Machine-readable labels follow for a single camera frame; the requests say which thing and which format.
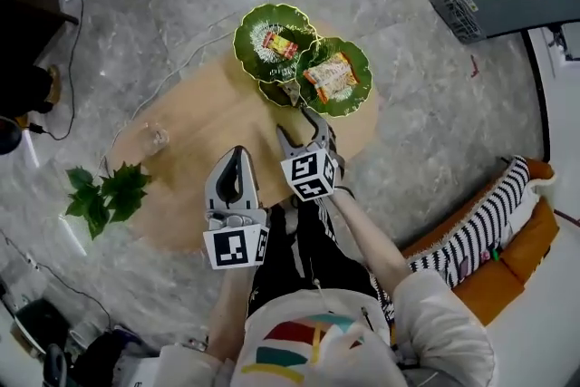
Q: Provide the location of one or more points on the black oval device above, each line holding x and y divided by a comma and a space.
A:
8, 136

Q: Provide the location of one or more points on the person's right forearm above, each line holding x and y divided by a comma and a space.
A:
362, 231

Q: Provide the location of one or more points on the green leafy plant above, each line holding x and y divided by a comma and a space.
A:
109, 195

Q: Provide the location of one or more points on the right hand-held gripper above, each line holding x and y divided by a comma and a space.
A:
308, 177

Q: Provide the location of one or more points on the person's white printed shirt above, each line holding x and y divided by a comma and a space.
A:
317, 353

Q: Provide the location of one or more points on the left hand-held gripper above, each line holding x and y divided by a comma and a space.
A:
231, 247

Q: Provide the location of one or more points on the large beige snack packet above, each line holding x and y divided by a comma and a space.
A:
333, 77

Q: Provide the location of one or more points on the person's left forearm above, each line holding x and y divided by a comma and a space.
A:
231, 308

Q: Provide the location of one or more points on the grey wrapper piece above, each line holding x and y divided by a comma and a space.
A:
292, 91

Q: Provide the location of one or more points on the yellow and red candy wrapper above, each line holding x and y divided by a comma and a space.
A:
281, 45

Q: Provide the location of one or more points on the person's black striped trousers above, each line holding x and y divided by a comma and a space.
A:
290, 249

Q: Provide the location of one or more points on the black white striped cushion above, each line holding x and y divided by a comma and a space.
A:
476, 231

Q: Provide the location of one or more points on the black bag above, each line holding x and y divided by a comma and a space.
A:
113, 353

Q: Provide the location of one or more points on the orange sofa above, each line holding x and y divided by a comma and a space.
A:
507, 281

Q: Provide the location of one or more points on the green leaf plate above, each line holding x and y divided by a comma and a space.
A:
272, 27

